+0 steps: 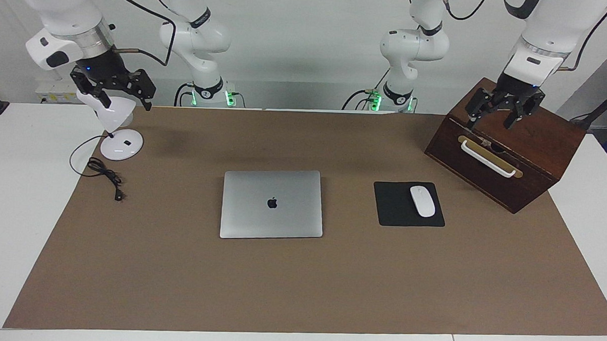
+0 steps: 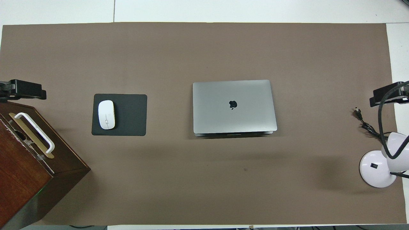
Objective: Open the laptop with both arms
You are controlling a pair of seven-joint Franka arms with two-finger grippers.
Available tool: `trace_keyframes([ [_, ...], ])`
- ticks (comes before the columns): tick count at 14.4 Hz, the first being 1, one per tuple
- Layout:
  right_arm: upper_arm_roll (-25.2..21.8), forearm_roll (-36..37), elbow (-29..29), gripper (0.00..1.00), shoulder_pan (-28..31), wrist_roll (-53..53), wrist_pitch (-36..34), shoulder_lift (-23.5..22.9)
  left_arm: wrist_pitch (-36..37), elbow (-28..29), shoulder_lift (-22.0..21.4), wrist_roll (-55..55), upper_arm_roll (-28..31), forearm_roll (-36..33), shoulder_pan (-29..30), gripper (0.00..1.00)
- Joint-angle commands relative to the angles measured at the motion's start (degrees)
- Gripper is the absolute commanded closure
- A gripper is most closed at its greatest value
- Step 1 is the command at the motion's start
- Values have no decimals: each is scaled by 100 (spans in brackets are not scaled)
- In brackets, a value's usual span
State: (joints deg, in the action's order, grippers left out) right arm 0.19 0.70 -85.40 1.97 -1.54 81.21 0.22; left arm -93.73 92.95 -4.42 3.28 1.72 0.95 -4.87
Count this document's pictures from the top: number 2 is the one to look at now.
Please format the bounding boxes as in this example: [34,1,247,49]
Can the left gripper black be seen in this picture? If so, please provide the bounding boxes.
[0,79,47,103]

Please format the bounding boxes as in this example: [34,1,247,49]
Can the silver Apple laptop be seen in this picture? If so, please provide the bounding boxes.
[192,80,278,138]

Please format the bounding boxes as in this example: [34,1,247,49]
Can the white desk lamp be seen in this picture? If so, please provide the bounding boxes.
[359,132,409,188]

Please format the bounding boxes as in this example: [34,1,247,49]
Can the dark wooden box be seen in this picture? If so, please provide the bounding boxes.
[0,100,91,230]

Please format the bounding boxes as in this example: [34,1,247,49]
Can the black mouse pad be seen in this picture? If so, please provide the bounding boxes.
[91,94,148,136]

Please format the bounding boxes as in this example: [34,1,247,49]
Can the brown table mat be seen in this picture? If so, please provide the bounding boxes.
[0,22,402,226]

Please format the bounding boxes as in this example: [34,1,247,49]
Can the white box handle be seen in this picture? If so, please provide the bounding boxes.
[14,112,55,154]

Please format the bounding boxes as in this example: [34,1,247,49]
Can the brass handle plate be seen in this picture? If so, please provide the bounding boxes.
[8,112,55,159]

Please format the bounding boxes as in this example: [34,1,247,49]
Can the white wireless mouse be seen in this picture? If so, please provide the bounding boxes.
[98,100,115,130]

